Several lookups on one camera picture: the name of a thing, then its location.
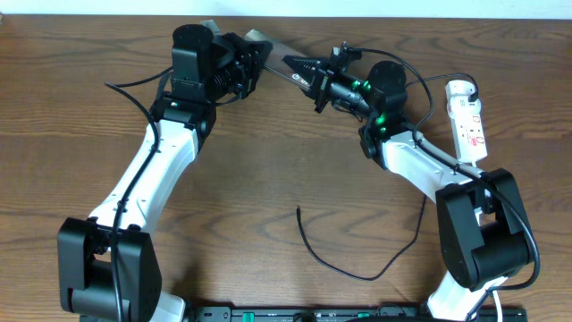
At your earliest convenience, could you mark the rose gold Galaxy smartphone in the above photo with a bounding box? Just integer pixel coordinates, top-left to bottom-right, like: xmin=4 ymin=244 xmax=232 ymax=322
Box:
xmin=244 ymin=29 xmax=310 ymax=91

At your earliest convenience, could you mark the white charger plug adapter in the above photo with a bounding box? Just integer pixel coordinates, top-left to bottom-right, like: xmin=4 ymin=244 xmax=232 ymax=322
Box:
xmin=447 ymin=95 xmax=482 ymax=119

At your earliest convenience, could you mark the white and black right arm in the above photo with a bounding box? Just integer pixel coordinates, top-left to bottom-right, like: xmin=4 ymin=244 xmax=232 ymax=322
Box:
xmin=282 ymin=45 xmax=541 ymax=321

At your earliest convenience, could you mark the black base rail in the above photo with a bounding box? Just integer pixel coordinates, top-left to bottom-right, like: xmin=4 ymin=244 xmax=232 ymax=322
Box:
xmin=185 ymin=304 xmax=528 ymax=322

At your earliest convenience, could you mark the white power strip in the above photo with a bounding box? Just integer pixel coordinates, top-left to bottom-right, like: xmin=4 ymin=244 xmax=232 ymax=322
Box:
xmin=445 ymin=80 xmax=487 ymax=165

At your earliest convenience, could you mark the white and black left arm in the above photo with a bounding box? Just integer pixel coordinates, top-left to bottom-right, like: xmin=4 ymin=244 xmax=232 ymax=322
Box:
xmin=57 ymin=21 xmax=273 ymax=321

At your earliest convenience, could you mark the black charger cable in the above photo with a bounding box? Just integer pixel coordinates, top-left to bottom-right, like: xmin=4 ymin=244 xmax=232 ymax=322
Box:
xmin=296 ymin=72 xmax=481 ymax=283

